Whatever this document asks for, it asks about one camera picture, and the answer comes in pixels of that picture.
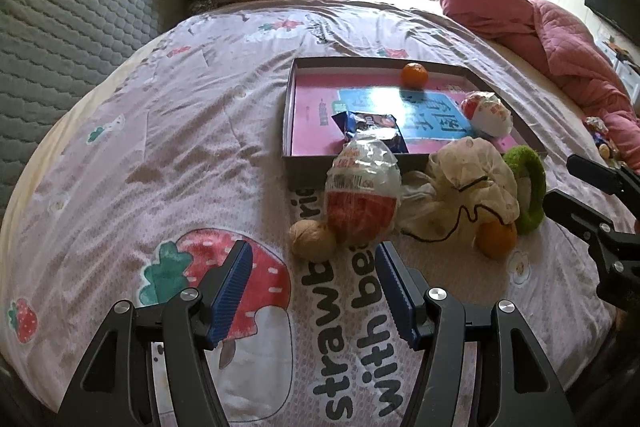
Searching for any blue cookie packet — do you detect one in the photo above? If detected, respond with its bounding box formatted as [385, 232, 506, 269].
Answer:
[331, 110, 410, 154]

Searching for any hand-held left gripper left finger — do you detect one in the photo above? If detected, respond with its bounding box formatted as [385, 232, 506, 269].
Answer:
[52, 239, 255, 427]

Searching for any grey quilted headboard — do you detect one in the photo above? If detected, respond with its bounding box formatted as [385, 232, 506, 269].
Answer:
[0, 0, 191, 218]

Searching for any walnut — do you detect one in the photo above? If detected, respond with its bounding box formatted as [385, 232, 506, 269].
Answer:
[290, 222, 337, 259]

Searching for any cream drawstring pouch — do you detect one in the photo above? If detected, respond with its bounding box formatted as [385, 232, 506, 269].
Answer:
[397, 138, 521, 245]

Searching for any black television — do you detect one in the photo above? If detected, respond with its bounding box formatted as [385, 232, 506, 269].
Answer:
[584, 0, 640, 40]

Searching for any grey cardboard box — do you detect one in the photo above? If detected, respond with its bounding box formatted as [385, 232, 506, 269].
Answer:
[281, 57, 548, 190]

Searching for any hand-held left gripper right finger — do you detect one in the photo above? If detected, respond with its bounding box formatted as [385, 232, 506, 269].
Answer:
[375, 241, 573, 427]

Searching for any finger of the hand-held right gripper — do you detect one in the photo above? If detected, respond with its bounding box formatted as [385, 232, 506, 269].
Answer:
[542, 189, 618, 253]
[567, 154, 640, 202]

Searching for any pink and blue book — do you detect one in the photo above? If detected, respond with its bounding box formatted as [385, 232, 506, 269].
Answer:
[291, 72, 533, 156]

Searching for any red white toy egg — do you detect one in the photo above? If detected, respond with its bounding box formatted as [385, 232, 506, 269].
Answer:
[324, 133, 402, 248]
[460, 91, 514, 138]

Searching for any pink quilt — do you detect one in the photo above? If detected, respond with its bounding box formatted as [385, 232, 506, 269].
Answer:
[439, 0, 640, 168]

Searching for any orange mandarin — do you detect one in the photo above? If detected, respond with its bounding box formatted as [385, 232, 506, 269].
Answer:
[475, 219, 518, 258]
[401, 62, 429, 88]

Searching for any white cabinet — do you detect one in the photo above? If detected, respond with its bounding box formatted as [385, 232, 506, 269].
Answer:
[600, 39, 640, 98]

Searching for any green knitted ring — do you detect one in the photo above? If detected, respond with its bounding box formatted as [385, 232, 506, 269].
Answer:
[502, 145, 547, 235]

